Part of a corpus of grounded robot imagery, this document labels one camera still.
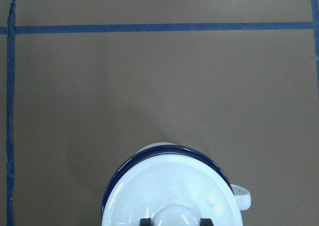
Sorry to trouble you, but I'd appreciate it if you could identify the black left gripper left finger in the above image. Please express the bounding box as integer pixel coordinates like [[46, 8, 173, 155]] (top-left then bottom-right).
[[139, 218, 152, 226]]

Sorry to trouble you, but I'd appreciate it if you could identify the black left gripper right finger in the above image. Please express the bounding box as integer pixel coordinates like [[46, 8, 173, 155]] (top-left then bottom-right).
[[200, 219, 213, 226]]

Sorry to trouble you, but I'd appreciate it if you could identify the white enamel cup lid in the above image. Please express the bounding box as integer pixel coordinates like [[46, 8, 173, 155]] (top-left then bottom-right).
[[102, 154, 243, 226]]

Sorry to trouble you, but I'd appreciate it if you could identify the white enamel cup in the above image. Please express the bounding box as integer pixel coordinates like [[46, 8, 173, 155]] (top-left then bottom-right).
[[101, 142, 251, 226]]

